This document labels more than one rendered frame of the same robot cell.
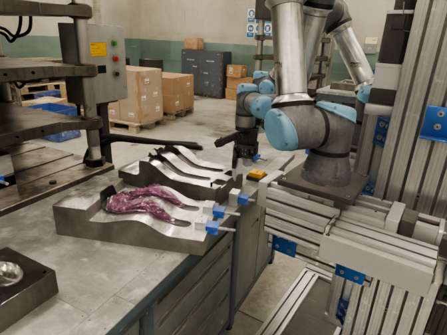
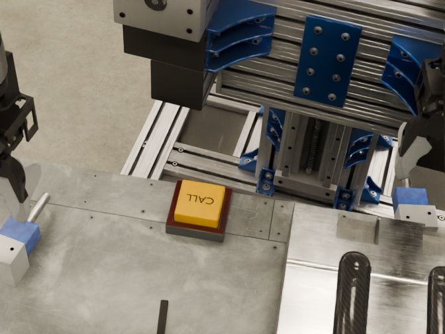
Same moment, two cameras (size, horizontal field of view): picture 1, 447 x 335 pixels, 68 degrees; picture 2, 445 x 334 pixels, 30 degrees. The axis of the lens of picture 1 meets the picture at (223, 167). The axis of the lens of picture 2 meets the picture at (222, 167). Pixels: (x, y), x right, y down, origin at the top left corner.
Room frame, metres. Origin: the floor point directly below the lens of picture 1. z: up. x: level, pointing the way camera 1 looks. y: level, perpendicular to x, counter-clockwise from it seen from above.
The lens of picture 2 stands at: (1.71, 0.48, 1.73)
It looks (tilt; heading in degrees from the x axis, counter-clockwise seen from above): 50 degrees down; 249
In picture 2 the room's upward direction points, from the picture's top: 5 degrees clockwise
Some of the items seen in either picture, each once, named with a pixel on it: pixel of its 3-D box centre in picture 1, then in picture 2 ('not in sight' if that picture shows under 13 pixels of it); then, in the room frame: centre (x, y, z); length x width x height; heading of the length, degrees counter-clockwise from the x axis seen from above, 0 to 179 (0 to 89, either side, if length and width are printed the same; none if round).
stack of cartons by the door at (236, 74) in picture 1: (243, 83); not in sight; (8.28, -0.40, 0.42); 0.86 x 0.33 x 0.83; 60
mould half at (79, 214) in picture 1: (142, 211); not in sight; (1.03, 0.28, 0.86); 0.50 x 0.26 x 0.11; 81
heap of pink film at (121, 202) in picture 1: (144, 199); not in sight; (1.04, 0.27, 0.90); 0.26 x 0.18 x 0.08; 81
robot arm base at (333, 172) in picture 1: (327, 162); not in sight; (0.97, -0.32, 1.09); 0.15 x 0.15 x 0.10
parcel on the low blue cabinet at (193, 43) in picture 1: (193, 43); not in sight; (8.90, 0.87, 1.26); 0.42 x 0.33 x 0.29; 60
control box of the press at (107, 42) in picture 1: (104, 156); not in sight; (1.89, 0.72, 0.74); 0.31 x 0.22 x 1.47; 153
